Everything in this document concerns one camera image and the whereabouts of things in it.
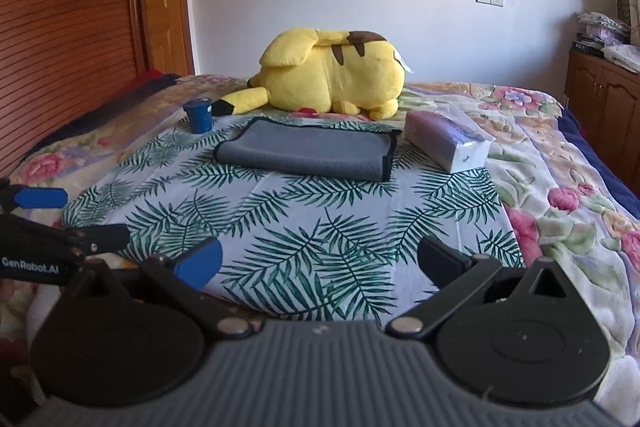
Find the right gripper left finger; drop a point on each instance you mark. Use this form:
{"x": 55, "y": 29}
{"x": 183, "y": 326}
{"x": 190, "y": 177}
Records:
{"x": 177, "y": 284}

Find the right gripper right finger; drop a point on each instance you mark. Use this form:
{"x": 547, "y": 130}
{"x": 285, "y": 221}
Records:
{"x": 461, "y": 281}

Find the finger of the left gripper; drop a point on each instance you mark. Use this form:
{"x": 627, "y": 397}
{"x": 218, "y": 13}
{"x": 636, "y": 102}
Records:
{"x": 20, "y": 196}
{"x": 89, "y": 241}

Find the purple and grey towel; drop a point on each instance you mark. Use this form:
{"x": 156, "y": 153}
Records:
{"x": 361, "y": 155}

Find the palm leaf white cloth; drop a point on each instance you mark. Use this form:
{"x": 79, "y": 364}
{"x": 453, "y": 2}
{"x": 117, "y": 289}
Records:
{"x": 298, "y": 247}

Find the tissue pack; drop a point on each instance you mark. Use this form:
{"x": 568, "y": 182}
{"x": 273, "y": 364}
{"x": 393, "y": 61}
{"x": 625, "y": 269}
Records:
{"x": 449, "y": 137}

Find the blue cup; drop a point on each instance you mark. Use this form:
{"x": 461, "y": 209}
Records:
{"x": 199, "y": 115}

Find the red and navy bedding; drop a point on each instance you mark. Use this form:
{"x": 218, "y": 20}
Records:
{"x": 137, "y": 91}

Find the wooden slatted wardrobe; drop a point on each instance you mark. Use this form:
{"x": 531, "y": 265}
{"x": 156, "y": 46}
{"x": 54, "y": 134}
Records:
{"x": 60, "y": 59}

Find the wooden side cabinet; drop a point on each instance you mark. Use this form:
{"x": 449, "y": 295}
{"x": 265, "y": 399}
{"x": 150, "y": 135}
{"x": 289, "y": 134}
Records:
{"x": 604, "y": 98}

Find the yellow Pikachu plush toy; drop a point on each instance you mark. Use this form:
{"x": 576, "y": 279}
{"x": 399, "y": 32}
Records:
{"x": 328, "y": 71}

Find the white folded cloth on cabinet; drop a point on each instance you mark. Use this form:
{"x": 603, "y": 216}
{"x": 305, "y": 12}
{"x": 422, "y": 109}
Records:
{"x": 624, "y": 55}

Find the stack of folded items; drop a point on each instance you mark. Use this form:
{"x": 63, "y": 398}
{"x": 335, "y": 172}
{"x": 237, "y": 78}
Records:
{"x": 597, "y": 31}

